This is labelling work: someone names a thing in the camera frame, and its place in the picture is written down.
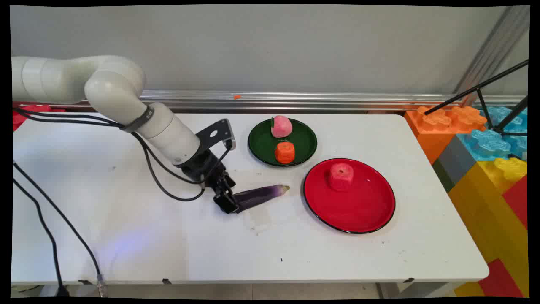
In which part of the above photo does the black tripod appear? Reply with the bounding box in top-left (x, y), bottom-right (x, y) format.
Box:
top-left (424, 59), bottom-right (529, 136)

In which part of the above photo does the red toy apple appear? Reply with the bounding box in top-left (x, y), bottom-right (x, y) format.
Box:
top-left (328, 163), bottom-right (354, 192)

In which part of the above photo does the purple toy eggplant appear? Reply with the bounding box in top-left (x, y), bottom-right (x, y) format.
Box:
top-left (233, 184), bottom-right (291, 213)

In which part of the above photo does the black cable with silver connector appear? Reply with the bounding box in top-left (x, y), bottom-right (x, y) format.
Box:
top-left (13, 108), bottom-right (232, 297)

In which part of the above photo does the black cable with black plug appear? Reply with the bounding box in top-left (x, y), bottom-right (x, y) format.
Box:
top-left (13, 108), bottom-right (232, 297)

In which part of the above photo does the black strap on arm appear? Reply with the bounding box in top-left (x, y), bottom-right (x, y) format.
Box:
top-left (120, 105), bottom-right (154, 133)

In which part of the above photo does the pink toy peach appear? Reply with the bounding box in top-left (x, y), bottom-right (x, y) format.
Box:
top-left (270, 115), bottom-right (293, 138)

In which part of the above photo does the big blue building block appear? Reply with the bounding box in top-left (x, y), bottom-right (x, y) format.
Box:
top-left (458, 106), bottom-right (529, 162)

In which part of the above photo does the horizontal aluminium rail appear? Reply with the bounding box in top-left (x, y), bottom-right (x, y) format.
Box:
top-left (13, 90), bottom-right (528, 114)

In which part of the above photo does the red plate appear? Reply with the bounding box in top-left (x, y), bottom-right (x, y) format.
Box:
top-left (303, 158), bottom-right (396, 234)

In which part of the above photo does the big grey building block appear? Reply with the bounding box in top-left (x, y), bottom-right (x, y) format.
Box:
top-left (432, 135), bottom-right (477, 193)

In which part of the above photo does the big yellow building block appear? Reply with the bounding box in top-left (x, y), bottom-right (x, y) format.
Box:
top-left (448, 157), bottom-right (529, 296)

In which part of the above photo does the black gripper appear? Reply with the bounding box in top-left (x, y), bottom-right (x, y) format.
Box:
top-left (181, 150), bottom-right (240, 215)

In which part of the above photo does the big orange building block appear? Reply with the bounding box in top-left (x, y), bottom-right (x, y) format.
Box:
top-left (404, 106), bottom-right (488, 165)

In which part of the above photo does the dark green plate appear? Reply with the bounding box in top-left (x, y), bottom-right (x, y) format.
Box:
top-left (248, 118), bottom-right (318, 167)

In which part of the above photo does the orange toy tangerine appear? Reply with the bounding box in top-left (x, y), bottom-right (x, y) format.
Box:
top-left (275, 141), bottom-right (296, 164)

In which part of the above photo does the big red building block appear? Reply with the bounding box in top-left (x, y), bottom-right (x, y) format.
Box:
top-left (502, 175), bottom-right (529, 228)

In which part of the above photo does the slanted aluminium post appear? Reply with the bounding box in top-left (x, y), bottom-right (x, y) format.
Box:
top-left (454, 6), bottom-right (530, 106)

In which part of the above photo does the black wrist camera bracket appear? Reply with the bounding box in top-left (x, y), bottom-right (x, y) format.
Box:
top-left (195, 119), bottom-right (237, 157)

